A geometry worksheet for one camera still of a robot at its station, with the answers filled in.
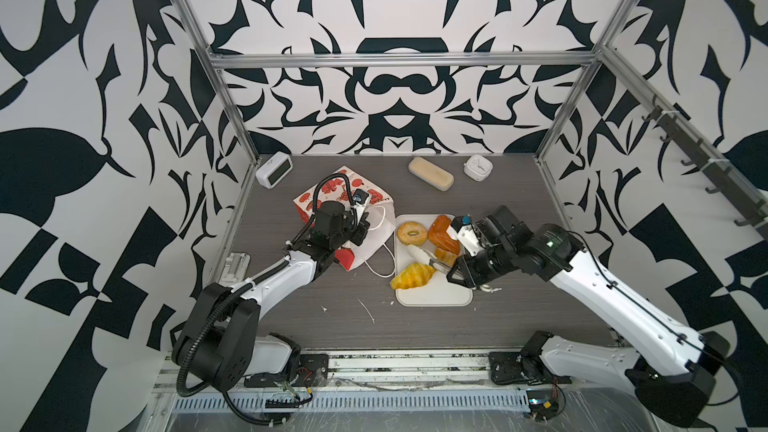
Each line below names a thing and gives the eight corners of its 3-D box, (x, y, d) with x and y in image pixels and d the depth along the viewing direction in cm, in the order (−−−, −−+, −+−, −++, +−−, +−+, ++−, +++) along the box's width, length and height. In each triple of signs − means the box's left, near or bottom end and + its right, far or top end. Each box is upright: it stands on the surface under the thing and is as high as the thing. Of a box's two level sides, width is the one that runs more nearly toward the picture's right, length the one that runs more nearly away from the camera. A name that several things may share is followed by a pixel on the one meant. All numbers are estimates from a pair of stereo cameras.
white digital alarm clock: (261, 185, 112) (255, 173, 107) (283, 162, 120) (279, 150, 114) (272, 190, 111) (266, 178, 106) (294, 167, 118) (290, 155, 113)
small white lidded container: (459, 171, 117) (461, 165, 115) (473, 157, 122) (475, 151, 119) (482, 184, 113) (484, 179, 110) (495, 169, 118) (498, 164, 115)
